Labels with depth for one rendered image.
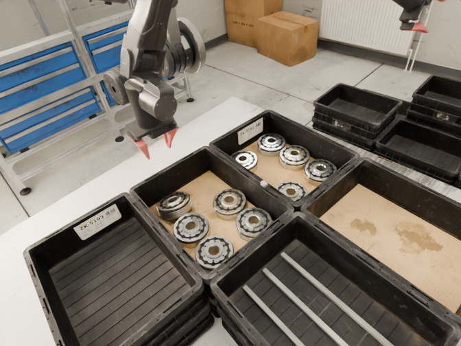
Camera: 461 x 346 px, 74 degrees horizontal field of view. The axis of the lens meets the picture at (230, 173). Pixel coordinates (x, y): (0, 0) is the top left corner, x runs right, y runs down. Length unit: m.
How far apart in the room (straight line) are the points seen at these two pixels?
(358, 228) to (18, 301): 1.03
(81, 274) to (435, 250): 0.94
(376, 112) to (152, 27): 1.62
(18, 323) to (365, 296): 0.95
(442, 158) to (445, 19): 1.89
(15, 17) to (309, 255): 3.01
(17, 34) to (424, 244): 3.21
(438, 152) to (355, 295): 1.36
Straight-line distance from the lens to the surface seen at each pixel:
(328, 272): 0.84
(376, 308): 0.83
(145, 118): 0.73
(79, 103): 2.66
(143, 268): 0.90
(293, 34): 3.60
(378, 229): 0.95
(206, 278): 0.72
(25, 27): 3.35
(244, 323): 0.67
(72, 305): 0.93
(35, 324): 1.12
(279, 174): 1.05
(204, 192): 1.01
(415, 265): 0.92
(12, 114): 2.51
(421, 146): 2.06
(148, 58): 0.68
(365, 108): 2.09
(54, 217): 1.36
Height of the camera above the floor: 1.56
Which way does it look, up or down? 43 degrees down
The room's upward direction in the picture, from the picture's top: 7 degrees counter-clockwise
